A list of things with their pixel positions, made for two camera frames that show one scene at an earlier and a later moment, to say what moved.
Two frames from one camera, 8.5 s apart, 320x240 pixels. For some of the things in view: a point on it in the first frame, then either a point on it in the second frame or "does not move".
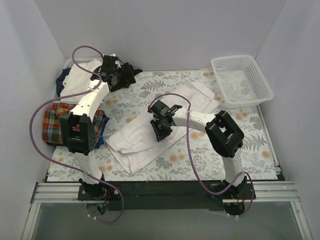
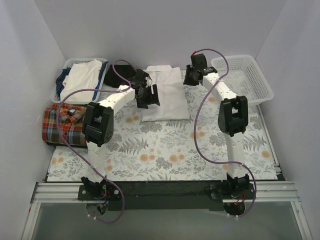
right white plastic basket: [241, 81] does not move
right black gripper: [160, 131] -> [188, 77]
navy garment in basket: [59, 81] does not move
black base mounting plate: [165, 196] does not move
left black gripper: [127, 75] -> [149, 97]
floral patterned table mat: [195, 155] does not move
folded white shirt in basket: [76, 80] does not move
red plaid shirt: [51, 130] does not move
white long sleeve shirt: [134, 145] -> [173, 105]
